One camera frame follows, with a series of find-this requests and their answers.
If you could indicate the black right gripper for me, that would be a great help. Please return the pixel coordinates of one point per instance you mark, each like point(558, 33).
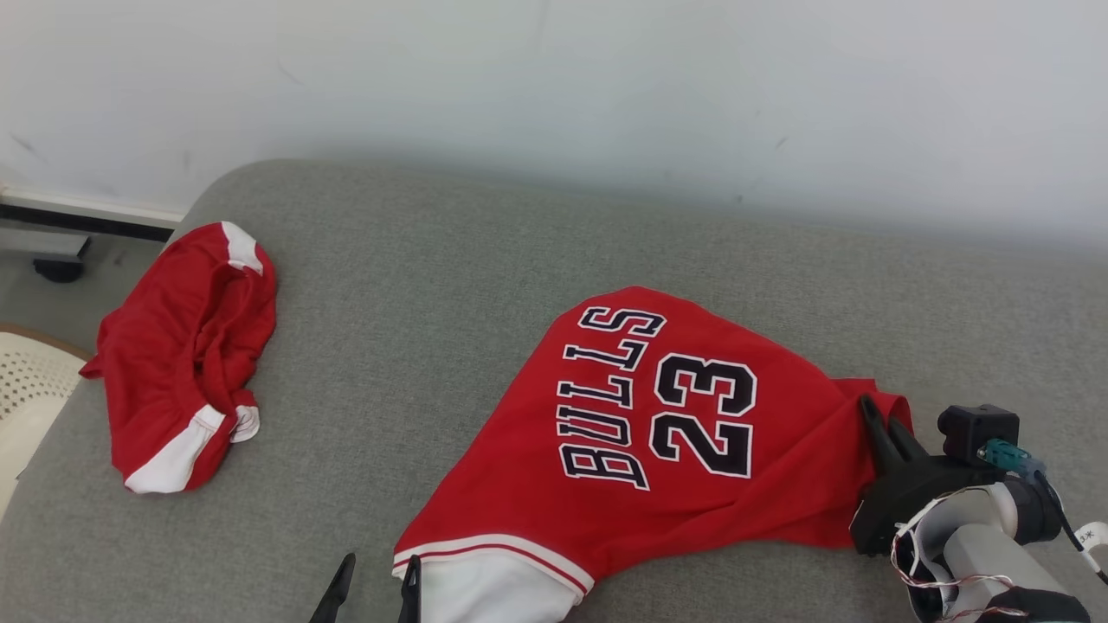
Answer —
point(900, 497)

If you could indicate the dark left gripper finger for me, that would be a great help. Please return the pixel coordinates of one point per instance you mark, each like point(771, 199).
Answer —
point(411, 597)
point(338, 597)

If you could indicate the red Bulls 23 jersey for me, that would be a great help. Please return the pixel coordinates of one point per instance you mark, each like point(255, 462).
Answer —
point(537, 467)

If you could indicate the red shorts with white stripes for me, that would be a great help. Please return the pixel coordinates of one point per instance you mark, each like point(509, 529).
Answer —
point(173, 363)

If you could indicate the white perforated laundry basket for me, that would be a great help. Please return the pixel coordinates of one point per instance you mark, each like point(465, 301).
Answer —
point(26, 389)

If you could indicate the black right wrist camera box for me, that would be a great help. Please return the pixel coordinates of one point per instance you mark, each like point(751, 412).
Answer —
point(974, 428)

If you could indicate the teal right camera connector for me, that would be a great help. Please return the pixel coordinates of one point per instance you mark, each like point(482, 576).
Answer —
point(1008, 457)

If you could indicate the white black wall baseboard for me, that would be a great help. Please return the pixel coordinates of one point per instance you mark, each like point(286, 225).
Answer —
point(78, 215)

